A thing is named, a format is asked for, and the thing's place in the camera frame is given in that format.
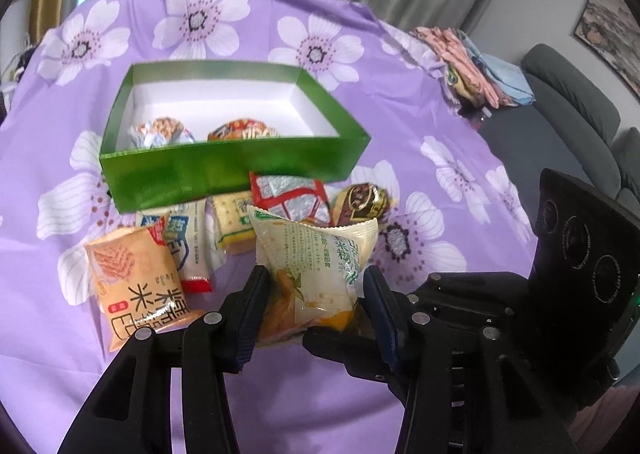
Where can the white blue snack packet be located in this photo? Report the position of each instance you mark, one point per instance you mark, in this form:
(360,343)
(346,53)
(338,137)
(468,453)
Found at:
(187,244)

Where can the yellow green patterned cloth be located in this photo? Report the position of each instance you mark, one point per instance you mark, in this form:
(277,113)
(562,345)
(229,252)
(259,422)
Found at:
(456,81)

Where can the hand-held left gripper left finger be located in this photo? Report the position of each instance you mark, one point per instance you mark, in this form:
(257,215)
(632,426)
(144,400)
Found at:
(247,319)

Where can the grey sofa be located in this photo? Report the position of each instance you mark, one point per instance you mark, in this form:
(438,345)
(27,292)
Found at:
(565,83)

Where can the green cardboard box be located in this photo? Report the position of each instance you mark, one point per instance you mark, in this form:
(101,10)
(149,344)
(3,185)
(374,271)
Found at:
(225,173)

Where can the orange red snack packet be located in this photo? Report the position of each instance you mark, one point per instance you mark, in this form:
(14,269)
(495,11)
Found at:
(242,131)

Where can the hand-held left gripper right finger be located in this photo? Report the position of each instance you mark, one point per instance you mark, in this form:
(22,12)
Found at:
(387,329)

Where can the silver peanut snack packet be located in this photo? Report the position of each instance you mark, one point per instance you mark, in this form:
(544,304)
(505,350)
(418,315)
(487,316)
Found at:
(160,131)

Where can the brown gold snack packet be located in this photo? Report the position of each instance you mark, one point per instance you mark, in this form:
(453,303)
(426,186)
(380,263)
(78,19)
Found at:
(362,204)

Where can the white green snack packet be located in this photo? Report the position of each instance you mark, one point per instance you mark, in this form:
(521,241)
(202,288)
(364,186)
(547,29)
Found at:
(310,259)

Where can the pile of folded clothes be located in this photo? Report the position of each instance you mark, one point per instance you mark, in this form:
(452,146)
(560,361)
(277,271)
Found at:
(450,46)

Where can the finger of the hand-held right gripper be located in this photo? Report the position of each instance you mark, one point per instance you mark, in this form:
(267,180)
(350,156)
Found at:
(345,349)
(470,296)

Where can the dark clutter pile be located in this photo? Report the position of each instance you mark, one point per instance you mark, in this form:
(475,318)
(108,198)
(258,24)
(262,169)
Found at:
(20,66)

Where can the orange rice cracker packet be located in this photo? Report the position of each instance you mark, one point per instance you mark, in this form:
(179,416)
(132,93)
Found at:
(135,279)

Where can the light blue cloth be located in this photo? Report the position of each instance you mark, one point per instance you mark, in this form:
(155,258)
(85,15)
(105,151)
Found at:
(505,76)

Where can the framed landscape wall picture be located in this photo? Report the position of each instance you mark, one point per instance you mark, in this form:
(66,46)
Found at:
(607,28)

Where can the purple floral cloth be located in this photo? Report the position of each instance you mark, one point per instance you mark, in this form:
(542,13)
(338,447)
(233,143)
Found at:
(60,173)

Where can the yellow soda cracker packet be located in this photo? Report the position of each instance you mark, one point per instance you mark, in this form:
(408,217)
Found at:
(232,224)

